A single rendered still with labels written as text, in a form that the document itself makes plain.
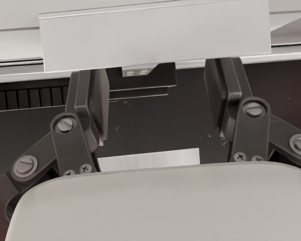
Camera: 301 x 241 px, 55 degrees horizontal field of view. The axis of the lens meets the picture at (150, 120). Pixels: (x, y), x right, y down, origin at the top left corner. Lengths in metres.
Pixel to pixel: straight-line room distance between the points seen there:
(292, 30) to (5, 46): 0.46
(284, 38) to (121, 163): 0.39
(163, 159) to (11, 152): 0.59
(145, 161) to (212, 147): 0.55
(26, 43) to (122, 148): 0.59
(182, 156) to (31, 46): 0.14
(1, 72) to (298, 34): 0.48
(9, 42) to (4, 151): 0.64
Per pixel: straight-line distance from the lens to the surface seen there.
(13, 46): 0.18
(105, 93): 0.15
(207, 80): 0.16
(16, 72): 0.50
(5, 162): 0.80
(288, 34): 0.55
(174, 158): 0.24
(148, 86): 0.42
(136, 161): 0.24
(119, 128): 0.74
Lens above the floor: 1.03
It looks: 5 degrees up
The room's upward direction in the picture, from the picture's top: 175 degrees clockwise
